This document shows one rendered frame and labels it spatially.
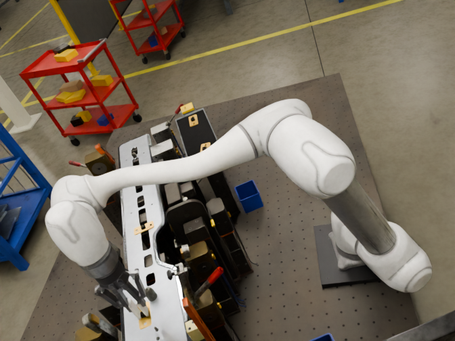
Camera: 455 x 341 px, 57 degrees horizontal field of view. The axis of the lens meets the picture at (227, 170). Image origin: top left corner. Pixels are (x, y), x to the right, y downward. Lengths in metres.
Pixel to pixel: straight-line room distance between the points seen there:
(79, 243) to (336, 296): 0.96
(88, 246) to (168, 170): 0.26
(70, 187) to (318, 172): 0.63
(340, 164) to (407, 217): 1.87
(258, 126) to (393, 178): 2.04
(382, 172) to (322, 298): 1.57
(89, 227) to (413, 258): 0.93
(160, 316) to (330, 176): 0.76
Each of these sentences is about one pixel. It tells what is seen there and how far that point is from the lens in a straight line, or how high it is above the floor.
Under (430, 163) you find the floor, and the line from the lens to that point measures 3.08.
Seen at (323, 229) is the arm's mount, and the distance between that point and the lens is 1.78.
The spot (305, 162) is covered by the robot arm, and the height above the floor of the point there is 1.49.
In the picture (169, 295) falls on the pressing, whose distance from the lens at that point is 1.43.
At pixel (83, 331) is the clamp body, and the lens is 1.47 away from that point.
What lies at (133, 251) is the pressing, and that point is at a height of 1.00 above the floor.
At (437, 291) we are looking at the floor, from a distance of 2.45.
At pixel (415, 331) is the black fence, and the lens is 0.59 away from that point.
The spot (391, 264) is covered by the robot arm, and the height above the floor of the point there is 0.96.
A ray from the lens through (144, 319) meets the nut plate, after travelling 1.31.
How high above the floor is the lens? 2.07
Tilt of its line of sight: 38 degrees down
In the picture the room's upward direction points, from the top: 23 degrees counter-clockwise
